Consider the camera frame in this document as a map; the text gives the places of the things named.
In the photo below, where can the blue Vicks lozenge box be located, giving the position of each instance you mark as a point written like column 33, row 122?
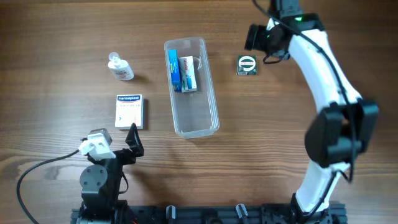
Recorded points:
column 175, row 71

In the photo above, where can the small hand sanitizer bottle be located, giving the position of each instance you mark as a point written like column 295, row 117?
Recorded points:
column 120, row 68

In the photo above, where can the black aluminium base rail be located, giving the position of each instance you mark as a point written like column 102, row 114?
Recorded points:
column 266, row 213

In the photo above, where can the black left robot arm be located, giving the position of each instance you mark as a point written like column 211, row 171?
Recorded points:
column 101, row 181

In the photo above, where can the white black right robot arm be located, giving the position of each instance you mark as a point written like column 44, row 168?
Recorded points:
column 344, row 123

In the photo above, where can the green Zam-Buk ointment box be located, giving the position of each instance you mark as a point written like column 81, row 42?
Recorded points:
column 246, row 65

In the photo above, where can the white blue medicine box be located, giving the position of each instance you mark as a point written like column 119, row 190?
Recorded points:
column 187, row 71

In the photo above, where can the white Hansaplast plaster box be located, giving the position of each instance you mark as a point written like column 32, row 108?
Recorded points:
column 129, row 109

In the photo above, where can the clear plastic container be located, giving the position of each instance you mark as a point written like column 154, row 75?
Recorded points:
column 195, row 113

